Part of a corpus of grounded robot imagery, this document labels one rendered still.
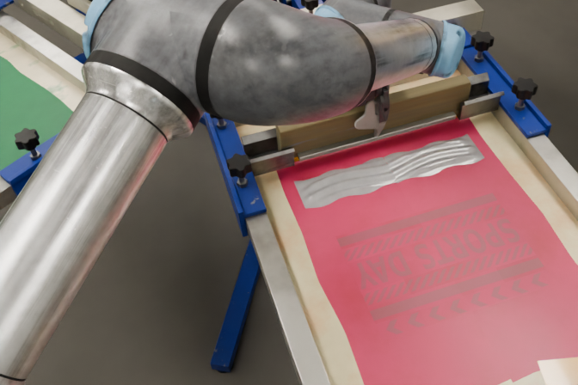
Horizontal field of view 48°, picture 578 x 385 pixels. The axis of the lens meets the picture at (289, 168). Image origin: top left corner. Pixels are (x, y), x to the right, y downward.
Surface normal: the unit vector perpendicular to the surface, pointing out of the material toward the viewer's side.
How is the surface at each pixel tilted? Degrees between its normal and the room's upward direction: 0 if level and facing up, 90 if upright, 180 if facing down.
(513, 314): 0
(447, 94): 90
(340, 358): 0
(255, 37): 34
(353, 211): 0
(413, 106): 90
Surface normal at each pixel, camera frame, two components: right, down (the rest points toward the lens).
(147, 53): 0.15, -0.26
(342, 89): 0.64, 0.44
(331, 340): -0.07, -0.67
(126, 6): -0.35, -0.32
